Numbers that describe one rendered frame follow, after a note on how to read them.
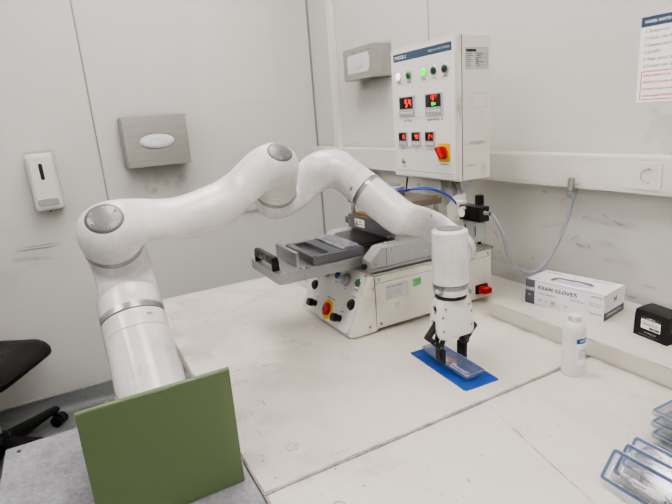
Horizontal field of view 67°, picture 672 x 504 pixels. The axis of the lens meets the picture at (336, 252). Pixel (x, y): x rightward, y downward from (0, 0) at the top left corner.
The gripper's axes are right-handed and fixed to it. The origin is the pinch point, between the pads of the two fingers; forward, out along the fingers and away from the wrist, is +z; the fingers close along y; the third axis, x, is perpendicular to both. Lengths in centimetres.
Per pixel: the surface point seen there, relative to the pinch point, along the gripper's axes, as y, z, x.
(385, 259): -1.2, -17.9, 28.5
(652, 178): 58, -37, -9
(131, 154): -56, -48, 172
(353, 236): 3, -19, 56
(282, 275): -31.2, -18.1, 31.9
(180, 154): -34, -46, 174
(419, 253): 10.9, -17.3, 29.2
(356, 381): -23.7, 3.4, 5.8
